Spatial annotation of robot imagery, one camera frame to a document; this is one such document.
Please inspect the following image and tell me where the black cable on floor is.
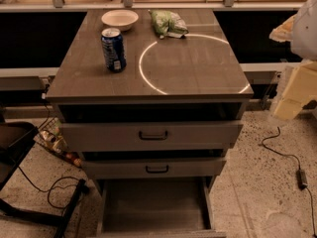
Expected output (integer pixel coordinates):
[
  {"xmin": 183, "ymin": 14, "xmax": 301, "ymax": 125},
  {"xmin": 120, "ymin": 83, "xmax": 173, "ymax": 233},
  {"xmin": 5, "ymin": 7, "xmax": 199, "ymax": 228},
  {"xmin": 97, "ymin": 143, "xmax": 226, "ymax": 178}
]
[{"xmin": 17, "ymin": 166, "xmax": 83, "ymax": 211}]

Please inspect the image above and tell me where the green chip bag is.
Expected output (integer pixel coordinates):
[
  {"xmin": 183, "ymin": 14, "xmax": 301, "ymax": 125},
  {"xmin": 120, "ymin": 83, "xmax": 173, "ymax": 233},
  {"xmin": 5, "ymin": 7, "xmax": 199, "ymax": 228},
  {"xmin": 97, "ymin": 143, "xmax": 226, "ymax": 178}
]
[{"xmin": 149, "ymin": 10, "xmax": 189, "ymax": 39}]

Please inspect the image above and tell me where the grey bottom drawer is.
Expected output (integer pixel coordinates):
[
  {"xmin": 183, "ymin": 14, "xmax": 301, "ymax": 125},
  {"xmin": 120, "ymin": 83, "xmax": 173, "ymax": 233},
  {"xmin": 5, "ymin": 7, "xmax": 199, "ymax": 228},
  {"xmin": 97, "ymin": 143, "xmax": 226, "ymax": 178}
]
[{"xmin": 96, "ymin": 178, "xmax": 227, "ymax": 238}]

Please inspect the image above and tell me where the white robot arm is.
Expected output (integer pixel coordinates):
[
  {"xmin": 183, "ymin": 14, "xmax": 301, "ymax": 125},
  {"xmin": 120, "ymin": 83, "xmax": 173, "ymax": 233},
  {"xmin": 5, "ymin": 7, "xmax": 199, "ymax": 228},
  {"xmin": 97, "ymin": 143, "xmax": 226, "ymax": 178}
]
[{"xmin": 269, "ymin": 0, "xmax": 317, "ymax": 121}]

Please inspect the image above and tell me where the grey top drawer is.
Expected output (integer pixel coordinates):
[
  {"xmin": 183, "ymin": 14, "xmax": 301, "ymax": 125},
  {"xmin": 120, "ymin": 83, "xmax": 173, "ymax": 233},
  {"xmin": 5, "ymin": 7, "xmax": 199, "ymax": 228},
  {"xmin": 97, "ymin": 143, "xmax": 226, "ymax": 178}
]
[{"xmin": 61, "ymin": 121, "xmax": 243, "ymax": 152}]

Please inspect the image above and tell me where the black chair frame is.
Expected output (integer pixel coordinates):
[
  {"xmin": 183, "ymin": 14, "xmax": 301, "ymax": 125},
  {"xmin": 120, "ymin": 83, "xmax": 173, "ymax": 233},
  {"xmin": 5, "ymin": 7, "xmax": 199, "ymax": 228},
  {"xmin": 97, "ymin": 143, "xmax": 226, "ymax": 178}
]
[{"xmin": 0, "ymin": 122, "xmax": 89, "ymax": 238}]

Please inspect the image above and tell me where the black power adapter cable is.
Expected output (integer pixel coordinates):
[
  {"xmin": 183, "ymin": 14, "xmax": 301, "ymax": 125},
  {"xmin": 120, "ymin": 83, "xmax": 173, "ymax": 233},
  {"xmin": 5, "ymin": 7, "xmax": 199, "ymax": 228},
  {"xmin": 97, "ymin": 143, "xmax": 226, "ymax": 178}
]
[{"xmin": 258, "ymin": 126, "xmax": 317, "ymax": 238}]

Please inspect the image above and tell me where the wire basket with items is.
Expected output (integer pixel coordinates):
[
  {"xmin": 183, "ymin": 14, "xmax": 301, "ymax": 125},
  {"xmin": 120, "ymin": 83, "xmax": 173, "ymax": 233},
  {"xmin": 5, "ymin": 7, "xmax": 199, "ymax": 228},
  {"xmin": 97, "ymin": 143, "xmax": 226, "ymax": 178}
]
[{"xmin": 36, "ymin": 117, "xmax": 81, "ymax": 168}]

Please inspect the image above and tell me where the blue soda can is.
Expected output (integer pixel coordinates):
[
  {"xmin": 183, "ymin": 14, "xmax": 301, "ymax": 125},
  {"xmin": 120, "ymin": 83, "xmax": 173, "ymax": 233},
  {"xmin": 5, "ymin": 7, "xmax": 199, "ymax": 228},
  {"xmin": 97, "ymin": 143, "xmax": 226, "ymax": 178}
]
[{"xmin": 101, "ymin": 28, "xmax": 127, "ymax": 72}]

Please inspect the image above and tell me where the grey drawer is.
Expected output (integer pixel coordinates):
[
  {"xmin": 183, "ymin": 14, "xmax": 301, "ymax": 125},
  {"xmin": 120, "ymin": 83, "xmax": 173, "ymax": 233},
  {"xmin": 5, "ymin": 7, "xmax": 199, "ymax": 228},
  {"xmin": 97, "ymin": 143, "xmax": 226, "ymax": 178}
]
[
  {"xmin": 61, "ymin": 121, "xmax": 243, "ymax": 152},
  {"xmin": 82, "ymin": 158, "xmax": 226, "ymax": 179},
  {"xmin": 96, "ymin": 178, "xmax": 227, "ymax": 238}
]

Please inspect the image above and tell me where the grey middle drawer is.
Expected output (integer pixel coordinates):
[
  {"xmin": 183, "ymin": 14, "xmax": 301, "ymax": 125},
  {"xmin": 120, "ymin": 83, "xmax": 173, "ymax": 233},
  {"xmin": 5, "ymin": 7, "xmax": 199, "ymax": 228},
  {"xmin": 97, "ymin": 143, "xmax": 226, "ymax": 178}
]
[{"xmin": 82, "ymin": 158, "xmax": 226, "ymax": 179}]

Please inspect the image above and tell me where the white bowl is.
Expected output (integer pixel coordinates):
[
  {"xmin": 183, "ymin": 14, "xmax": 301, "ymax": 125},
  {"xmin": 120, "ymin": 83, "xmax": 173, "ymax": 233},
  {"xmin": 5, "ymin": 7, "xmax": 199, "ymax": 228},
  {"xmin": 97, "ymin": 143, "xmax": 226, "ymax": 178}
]
[{"xmin": 101, "ymin": 10, "xmax": 139, "ymax": 32}]

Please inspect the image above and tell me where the grey drawer cabinet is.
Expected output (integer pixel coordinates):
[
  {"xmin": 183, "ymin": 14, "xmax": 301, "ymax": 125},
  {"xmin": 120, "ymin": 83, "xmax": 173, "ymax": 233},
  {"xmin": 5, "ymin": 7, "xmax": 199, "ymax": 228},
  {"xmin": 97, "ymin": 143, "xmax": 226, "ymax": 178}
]
[{"xmin": 45, "ymin": 8, "xmax": 255, "ymax": 196}]

